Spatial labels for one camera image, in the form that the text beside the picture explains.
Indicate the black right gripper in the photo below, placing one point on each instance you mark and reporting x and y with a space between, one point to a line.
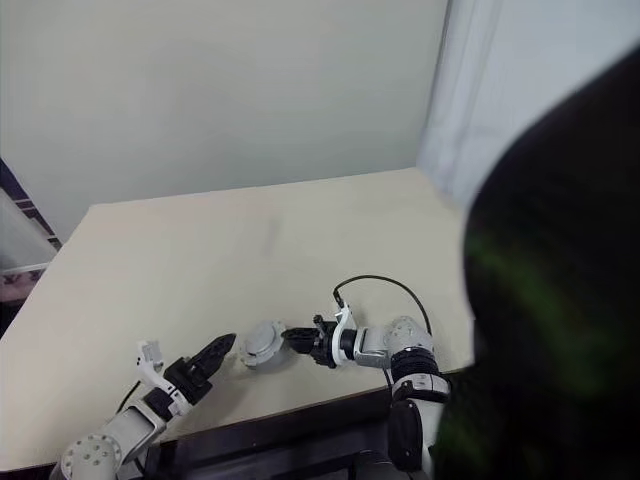
325 345

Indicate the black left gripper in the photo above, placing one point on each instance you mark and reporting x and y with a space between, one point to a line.
190 382

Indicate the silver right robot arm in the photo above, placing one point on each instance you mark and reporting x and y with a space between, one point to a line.
400 335

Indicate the silver motor lid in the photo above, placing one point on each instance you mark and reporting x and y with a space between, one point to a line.
261 339

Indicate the dark purple patterned strip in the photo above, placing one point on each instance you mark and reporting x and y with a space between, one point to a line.
30 210

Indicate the large black blurred rounded shape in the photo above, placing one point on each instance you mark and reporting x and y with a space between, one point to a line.
550 300

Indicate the white curtain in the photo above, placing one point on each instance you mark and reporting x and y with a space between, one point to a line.
500 75

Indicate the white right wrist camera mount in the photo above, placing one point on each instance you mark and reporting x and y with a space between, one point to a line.
342 322

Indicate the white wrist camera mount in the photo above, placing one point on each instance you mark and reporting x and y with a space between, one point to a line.
150 370
342 322

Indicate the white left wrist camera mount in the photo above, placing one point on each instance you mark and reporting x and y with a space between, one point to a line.
150 370

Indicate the dark table frame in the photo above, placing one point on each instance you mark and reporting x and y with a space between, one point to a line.
275 440

